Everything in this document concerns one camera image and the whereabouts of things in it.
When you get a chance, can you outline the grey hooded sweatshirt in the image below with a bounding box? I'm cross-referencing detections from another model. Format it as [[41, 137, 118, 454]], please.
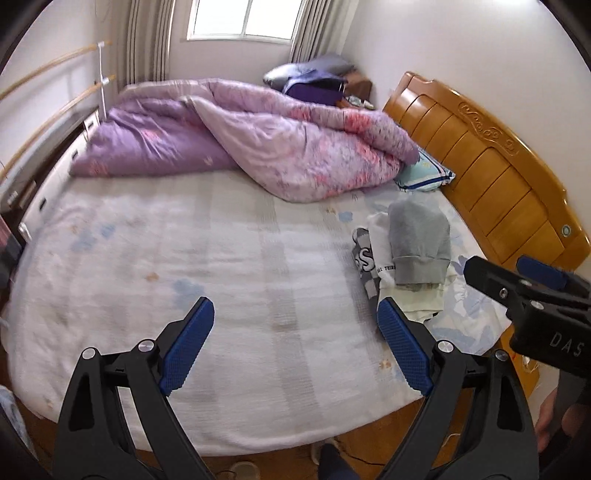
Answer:
[[388, 194, 451, 286]]

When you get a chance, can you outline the stack of folded clothes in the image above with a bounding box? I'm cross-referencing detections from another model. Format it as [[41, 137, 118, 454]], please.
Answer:
[[353, 213, 456, 323]]

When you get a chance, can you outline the person's right hand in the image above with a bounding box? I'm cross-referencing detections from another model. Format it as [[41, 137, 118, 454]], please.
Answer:
[[535, 386, 578, 454]]

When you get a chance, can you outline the wooden bed headboard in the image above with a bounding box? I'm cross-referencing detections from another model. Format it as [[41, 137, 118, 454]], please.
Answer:
[[382, 71, 591, 398]]

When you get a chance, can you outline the light blue pillow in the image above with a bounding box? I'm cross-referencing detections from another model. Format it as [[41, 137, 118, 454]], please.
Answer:
[[394, 149, 456, 192]]

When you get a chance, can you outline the white patterned bed sheet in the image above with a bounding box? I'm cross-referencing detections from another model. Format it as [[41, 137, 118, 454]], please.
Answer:
[[2, 168, 514, 458]]

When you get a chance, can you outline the dark low tv cabinet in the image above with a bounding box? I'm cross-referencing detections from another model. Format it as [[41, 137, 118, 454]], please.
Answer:
[[1, 107, 100, 243]]

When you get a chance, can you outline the purple floral quilt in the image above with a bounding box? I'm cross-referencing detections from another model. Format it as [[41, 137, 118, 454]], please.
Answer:
[[70, 79, 420, 203]]

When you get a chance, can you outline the lower wooden ballet bar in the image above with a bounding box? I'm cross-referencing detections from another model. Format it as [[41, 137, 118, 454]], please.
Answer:
[[1, 74, 116, 181]]

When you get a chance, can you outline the wooden ballet bar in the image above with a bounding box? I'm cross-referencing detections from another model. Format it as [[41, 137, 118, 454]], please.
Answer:
[[1, 74, 116, 181], [0, 40, 112, 101]]

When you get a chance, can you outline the wooden bedside table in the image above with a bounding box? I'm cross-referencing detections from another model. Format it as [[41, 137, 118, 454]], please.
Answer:
[[337, 70, 373, 109]]

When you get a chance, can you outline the dark purple blanket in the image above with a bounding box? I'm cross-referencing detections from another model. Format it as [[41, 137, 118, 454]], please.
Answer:
[[283, 71, 346, 106]]

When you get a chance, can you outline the dark grey pillow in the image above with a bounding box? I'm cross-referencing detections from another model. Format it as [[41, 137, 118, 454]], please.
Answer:
[[263, 54, 355, 91]]

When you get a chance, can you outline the right grey curtain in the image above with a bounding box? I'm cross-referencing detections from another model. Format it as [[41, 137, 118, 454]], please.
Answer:
[[290, 0, 359, 63]]

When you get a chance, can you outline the grey curtain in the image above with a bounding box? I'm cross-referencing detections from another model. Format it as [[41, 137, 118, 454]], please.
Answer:
[[290, 0, 359, 63], [117, 0, 176, 89]]

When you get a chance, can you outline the window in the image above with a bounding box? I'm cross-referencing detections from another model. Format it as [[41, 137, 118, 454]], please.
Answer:
[[187, 0, 304, 42]]

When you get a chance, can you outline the upper wooden ballet bar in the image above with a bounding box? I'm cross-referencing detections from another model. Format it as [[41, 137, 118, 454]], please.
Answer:
[[0, 40, 112, 101]]

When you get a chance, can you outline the left grey curtain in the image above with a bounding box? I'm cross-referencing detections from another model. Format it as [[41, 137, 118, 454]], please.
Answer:
[[117, 0, 176, 89]]

